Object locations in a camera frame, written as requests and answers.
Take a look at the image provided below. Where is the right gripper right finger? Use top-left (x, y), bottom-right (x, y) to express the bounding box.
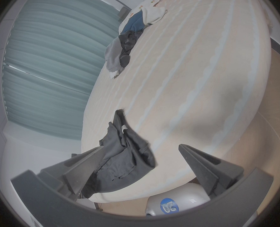
top-left (178, 144), bottom-right (244, 196)

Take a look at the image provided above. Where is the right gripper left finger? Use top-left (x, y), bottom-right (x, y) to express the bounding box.
top-left (40, 146), bottom-right (105, 195)

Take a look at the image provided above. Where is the black T-shirt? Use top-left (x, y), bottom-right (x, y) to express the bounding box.
top-left (81, 109), bottom-right (156, 198)

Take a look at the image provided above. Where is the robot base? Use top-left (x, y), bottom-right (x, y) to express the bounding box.
top-left (145, 182), bottom-right (211, 217)

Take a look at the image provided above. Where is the bed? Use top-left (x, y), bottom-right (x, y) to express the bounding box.
top-left (80, 0), bottom-right (274, 203)

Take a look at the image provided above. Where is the pile of clothes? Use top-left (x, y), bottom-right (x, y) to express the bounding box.
top-left (105, 7), bottom-right (168, 80)

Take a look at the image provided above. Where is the blue-green curtain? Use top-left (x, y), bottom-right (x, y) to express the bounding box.
top-left (2, 64), bottom-right (91, 141)
top-left (4, 0), bottom-right (122, 95)

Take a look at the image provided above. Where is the grey bedside table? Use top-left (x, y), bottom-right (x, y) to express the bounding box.
top-left (117, 7), bottom-right (131, 22)

